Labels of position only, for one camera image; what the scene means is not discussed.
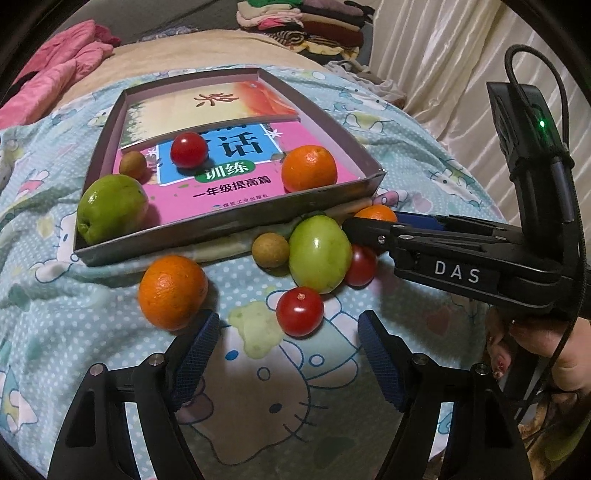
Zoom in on red cherry tomato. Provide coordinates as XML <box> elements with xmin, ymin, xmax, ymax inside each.
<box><xmin>276</xmin><ymin>287</ymin><xmax>325</xmax><ymax>338</ymax></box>
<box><xmin>344</xmin><ymin>245</ymin><xmax>378</xmax><ymax>288</ymax></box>
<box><xmin>170</xmin><ymin>132</ymin><xmax>208</xmax><ymax>169</ymax></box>

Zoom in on large orange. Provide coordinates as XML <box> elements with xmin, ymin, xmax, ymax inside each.
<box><xmin>137</xmin><ymin>255</ymin><xmax>208</xmax><ymax>332</ymax></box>

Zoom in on small orange tangerine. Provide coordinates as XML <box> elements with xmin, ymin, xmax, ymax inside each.
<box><xmin>281</xmin><ymin>145</ymin><xmax>338</xmax><ymax>193</ymax></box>

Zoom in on brown longan fruit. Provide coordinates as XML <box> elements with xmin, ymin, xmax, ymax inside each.
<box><xmin>252</xmin><ymin>232</ymin><xmax>290</xmax><ymax>269</ymax></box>
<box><xmin>118</xmin><ymin>151</ymin><xmax>147</xmax><ymax>180</ymax></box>

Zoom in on large green apple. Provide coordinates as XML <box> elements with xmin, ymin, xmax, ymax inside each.
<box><xmin>76</xmin><ymin>174</ymin><xmax>148</xmax><ymax>245</ymax></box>

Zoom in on person's right hand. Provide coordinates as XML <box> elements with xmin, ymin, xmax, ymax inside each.
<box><xmin>485</xmin><ymin>308</ymin><xmax>590</xmax><ymax>400</ymax></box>

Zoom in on white crumpled clothes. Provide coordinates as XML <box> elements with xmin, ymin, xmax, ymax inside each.
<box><xmin>325</xmin><ymin>58</ymin><xmax>407</xmax><ymax>109</ymax></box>

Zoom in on cream curtain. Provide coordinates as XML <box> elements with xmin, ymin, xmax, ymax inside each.
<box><xmin>370</xmin><ymin>0</ymin><xmax>590</xmax><ymax>223</ymax></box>

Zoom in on pink workbook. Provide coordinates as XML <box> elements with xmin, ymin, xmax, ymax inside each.
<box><xmin>127</xmin><ymin>115</ymin><xmax>365</xmax><ymax>228</ymax></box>

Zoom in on shallow grey cardboard box tray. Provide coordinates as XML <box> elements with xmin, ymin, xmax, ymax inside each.
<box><xmin>73</xmin><ymin>68</ymin><xmax>385</xmax><ymax>266</ymax></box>

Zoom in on stack of folded clothes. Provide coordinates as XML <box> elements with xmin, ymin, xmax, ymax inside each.
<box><xmin>235</xmin><ymin>0</ymin><xmax>376</xmax><ymax>64</ymax></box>

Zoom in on yellow orange booklet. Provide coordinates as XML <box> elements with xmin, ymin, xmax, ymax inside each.
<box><xmin>119</xmin><ymin>80</ymin><xmax>296</xmax><ymax>147</ymax></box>

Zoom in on beige bed blanket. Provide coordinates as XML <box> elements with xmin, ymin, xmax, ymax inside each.
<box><xmin>56</xmin><ymin>30</ymin><xmax>324</xmax><ymax>107</ymax></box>

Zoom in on pink comforter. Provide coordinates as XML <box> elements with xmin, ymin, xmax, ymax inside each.
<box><xmin>1</xmin><ymin>20</ymin><xmax>121</xmax><ymax>129</ymax></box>

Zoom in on black cable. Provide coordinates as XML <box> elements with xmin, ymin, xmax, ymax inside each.
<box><xmin>504</xmin><ymin>44</ymin><xmax>588</xmax><ymax>411</ymax></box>

